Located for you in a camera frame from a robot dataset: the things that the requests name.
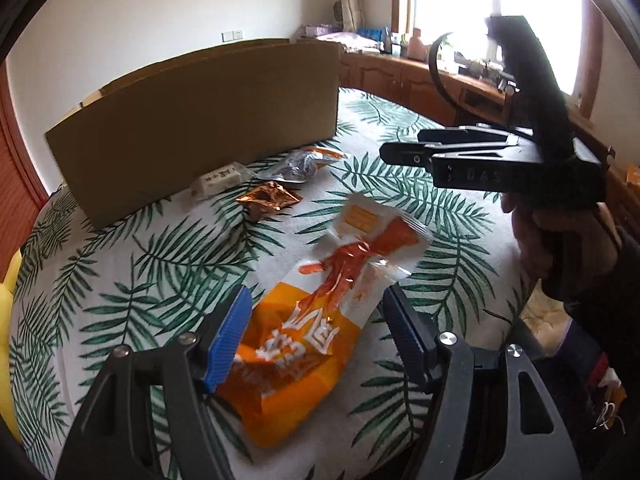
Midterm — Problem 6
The person's right forearm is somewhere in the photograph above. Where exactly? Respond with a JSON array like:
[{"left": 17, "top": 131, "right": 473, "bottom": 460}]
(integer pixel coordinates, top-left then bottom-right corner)
[{"left": 541, "top": 225, "right": 640, "bottom": 323}]

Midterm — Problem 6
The person's right hand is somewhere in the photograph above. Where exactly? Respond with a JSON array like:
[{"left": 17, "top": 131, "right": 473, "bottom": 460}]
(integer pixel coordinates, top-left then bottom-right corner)
[{"left": 501, "top": 191, "right": 624, "bottom": 282}]

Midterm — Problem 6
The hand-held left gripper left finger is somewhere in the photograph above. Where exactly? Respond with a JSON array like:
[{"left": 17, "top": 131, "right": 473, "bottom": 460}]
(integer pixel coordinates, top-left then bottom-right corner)
[{"left": 55, "top": 285, "right": 253, "bottom": 480}]

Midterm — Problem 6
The long wooden cabinet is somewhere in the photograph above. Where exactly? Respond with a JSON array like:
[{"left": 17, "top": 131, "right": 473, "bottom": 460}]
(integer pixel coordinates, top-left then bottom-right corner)
[{"left": 339, "top": 51, "right": 640, "bottom": 241}]

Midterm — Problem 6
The orange snack packet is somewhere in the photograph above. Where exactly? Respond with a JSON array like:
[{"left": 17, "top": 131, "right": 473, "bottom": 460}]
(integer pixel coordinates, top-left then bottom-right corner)
[{"left": 216, "top": 192, "right": 435, "bottom": 450}]

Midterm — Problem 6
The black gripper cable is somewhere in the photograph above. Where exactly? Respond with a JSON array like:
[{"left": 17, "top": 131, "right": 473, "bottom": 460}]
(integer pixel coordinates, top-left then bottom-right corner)
[{"left": 427, "top": 31, "right": 468, "bottom": 111}]

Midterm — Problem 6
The clear packet with orange print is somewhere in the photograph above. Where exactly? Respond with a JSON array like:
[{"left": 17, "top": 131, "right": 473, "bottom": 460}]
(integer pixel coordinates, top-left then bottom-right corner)
[{"left": 257, "top": 146, "right": 350, "bottom": 183}]

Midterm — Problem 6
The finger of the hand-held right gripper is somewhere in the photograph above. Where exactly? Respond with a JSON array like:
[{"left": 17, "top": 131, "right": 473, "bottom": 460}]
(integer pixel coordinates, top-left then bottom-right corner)
[
  {"left": 416, "top": 125, "right": 535, "bottom": 147},
  {"left": 379, "top": 141, "right": 543, "bottom": 167}
]

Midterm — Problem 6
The white rectangular snack packet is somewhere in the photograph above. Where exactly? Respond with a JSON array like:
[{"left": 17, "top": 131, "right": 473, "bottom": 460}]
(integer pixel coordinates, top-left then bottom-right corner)
[{"left": 191, "top": 160, "right": 247, "bottom": 202}]

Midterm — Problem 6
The copper foil snack packet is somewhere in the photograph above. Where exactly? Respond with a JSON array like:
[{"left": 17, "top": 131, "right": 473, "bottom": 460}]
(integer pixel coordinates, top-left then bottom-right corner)
[{"left": 236, "top": 181, "right": 302, "bottom": 223}]

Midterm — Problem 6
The stack of papers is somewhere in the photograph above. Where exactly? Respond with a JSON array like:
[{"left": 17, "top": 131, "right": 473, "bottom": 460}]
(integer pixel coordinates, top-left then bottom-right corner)
[{"left": 316, "top": 31, "right": 382, "bottom": 47}]

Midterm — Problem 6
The person's dark clothing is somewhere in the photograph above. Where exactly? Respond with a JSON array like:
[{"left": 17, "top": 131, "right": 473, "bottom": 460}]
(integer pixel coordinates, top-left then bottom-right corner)
[{"left": 515, "top": 305, "right": 640, "bottom": 480}]

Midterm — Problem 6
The pink bottle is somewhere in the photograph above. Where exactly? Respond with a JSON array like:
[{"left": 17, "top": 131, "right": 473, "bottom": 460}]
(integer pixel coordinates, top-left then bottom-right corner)
[{"left": 407, "top": 27, "right": 431, "bottom": 61}]

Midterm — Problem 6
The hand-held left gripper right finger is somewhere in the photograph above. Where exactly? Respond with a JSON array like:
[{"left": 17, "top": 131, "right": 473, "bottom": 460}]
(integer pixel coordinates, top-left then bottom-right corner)
[{"left": 382, "top": 284, "right": 583, "bottom": 480}]

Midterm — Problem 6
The brown cardboard box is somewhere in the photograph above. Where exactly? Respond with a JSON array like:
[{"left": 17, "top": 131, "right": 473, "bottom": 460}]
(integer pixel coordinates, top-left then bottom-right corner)
[{"left": 45, "top": 38, "right": 342, "bottom": 231}]

